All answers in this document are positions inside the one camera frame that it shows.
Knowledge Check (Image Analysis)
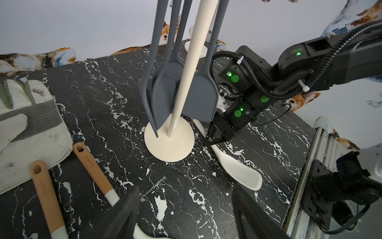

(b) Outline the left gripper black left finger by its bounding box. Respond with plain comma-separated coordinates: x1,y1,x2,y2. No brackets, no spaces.
84,186,140,239

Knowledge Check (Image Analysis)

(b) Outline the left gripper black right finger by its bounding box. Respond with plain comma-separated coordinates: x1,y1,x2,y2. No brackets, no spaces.
232,185,288,239

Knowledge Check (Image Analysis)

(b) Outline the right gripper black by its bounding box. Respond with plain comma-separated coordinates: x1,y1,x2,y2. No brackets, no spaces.
206,112,257,146

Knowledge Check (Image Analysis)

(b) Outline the grey spatula mint handle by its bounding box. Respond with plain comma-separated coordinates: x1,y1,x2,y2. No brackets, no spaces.
182,0,229,122

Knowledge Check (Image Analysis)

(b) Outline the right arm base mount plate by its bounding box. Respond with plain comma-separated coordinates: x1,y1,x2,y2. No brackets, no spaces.
301,159,333,231

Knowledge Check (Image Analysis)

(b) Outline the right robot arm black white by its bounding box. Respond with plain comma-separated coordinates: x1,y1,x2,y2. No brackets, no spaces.
205,20,382,145

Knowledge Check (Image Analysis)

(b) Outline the cream utensil rack stand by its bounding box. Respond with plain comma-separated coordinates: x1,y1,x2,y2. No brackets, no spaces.
144,1,218,162

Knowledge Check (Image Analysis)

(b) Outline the cream slotted turner wooden handle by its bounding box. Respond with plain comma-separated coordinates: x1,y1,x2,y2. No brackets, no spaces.
192,119,263,191

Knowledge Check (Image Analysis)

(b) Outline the cream spatula wooden handle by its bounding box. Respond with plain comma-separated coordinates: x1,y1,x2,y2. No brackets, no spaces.
29,160,69,239

